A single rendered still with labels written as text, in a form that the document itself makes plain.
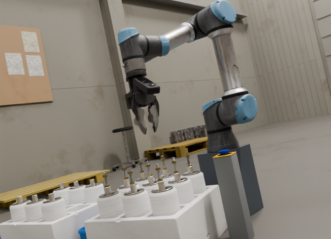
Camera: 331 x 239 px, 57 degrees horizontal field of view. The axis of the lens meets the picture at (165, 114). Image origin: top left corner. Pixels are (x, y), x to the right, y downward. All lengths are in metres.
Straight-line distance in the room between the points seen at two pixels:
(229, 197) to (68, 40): 4.30
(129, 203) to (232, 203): 0.36
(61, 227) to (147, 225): 0.44
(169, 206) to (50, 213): 0.56
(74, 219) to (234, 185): 0.68
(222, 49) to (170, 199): 0.67
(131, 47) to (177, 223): 0.59
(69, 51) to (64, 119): 1.08
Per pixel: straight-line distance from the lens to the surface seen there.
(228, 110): 1.32
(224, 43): 1.35
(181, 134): 5.32
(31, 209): 1.48
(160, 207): 1.02
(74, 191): 1.61
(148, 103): 1.03
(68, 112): 4.76
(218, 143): 1.39
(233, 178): 1.12
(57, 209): 1.38
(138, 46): 1.06
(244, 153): 1.44
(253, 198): 1.48
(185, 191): 1.12
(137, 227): 1.06
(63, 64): 4.92
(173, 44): 1.34
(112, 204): 1.16
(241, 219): 1.15
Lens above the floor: 0.45
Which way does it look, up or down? 3 degrees up
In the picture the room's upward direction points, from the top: 12 degrees counter-clockwise
